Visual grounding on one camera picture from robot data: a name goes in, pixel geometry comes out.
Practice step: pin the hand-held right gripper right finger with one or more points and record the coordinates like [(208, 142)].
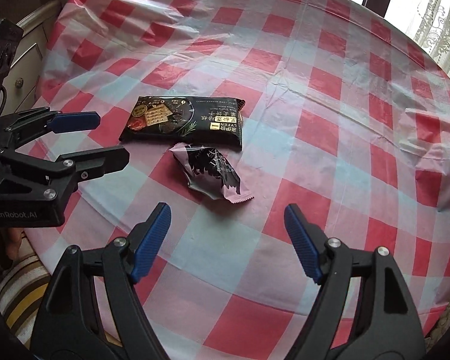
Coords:
[(303, 240)]

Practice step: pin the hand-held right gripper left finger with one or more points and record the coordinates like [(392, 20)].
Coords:
[(152, 240)]

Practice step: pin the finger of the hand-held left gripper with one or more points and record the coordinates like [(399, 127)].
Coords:
[(75, 122), (105, 159)]

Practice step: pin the pink black snack packet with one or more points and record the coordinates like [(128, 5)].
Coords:
[(210, 172)]

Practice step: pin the black cracker snack packet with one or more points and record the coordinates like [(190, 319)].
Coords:
[(202, 120)]

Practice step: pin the person's left hand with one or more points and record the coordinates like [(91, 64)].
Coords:
[(11, 242)]

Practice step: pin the metal drawer knob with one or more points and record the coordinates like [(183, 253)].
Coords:
[(19, 81)]

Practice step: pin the cream drawer cabinet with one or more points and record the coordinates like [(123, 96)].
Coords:
[(33, 56)]

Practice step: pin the red white checkered tablecloth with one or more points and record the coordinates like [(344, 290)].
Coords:
[(285, 157)]

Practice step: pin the white lace curtain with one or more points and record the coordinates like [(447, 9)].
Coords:
[(438, 26)]

